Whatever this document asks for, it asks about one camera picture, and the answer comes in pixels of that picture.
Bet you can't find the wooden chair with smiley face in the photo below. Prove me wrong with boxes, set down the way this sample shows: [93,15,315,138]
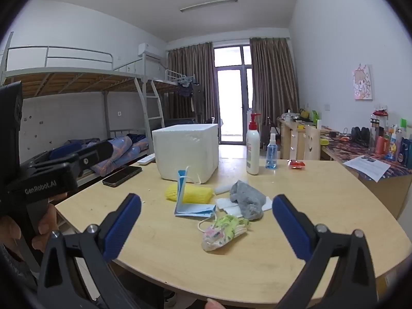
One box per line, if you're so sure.
[304,125,322,161]

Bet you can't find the grey sock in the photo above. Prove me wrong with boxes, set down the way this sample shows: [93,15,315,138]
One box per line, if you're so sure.
[229,180,268,221]

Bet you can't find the hanging dark clothes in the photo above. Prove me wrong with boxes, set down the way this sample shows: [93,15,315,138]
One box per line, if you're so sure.
[176,75,201,99]

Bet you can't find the white lotion pump bottle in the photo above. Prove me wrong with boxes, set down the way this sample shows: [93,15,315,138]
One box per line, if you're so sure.
[245,113,262,175]

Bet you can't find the wooden desk with drawers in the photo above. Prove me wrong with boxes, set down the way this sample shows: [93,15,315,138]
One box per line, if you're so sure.
[277,117,338,161]

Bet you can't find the group of bottles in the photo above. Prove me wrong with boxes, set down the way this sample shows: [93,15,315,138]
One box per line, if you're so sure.
[368,106,412,169]

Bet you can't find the ceiling light tube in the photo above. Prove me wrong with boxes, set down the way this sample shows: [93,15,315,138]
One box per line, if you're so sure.
[179,0,239,13]

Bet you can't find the printed paper sheet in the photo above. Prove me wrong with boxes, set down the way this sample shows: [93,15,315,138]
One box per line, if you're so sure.
[343,154,391,182]

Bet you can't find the patterned desk mat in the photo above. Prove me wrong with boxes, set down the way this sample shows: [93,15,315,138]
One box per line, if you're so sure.
[320,132,412,181]

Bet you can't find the light wooden desk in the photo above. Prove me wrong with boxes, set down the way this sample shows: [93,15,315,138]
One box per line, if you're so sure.
[320,146,412,219]

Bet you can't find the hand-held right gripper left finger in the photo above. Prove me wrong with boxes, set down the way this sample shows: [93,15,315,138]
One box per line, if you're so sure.
[37,193,142,309]

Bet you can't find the grey metal bunk bed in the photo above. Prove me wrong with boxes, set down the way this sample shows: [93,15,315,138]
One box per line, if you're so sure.
[0,32,165,187]
[151,69,197,126]

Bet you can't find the blue face mask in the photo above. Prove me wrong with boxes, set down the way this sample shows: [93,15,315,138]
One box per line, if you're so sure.
[174,166,217,218]

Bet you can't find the yellow foam net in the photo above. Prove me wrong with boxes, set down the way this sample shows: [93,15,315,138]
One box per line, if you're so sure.
[165,183,214,204]

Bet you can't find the white foam box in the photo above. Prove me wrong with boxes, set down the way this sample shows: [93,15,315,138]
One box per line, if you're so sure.
[151,123,219,184]

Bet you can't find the glass balcony door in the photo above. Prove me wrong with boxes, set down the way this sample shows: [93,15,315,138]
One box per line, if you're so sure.
[213,44,253,145]

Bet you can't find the blue and orange quilt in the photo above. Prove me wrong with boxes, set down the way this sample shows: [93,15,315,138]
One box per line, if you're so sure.
[92,135,133,177]

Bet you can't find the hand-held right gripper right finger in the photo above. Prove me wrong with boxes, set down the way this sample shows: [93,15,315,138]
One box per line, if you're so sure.
[272,194,378,309]

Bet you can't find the blue spray bottle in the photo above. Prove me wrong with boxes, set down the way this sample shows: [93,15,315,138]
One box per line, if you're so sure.
[265,133,278,169]

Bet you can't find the floral face mask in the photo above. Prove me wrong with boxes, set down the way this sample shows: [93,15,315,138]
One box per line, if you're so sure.
[197,214,251,252]

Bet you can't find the black smartphone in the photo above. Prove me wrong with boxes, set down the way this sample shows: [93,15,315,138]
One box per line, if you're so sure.
[102,166,143,187]

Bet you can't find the pink cartoon wall poster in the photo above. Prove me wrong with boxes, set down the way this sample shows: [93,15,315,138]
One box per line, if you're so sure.
[352,64,374,100]

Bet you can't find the white air conditioner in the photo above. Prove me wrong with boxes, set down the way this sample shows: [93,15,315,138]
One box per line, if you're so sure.
[138,42,162,61]

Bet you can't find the person's left hand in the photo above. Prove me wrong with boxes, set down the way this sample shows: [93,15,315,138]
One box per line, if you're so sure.
[0,201,60,258]

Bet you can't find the person's left forearm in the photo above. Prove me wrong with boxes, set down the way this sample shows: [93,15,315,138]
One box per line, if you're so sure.
[0,241,39,297]

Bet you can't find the brown curtain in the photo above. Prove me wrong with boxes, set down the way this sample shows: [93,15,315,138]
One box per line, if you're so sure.
[249,37,300,136]
[167,42,214,124]

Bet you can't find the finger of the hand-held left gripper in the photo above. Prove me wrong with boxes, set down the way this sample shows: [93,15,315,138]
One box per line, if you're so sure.
[39,143,86,165]
[19,140,114,181]

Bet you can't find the white tissues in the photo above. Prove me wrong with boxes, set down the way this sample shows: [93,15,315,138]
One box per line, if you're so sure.
[215,195,273,218]

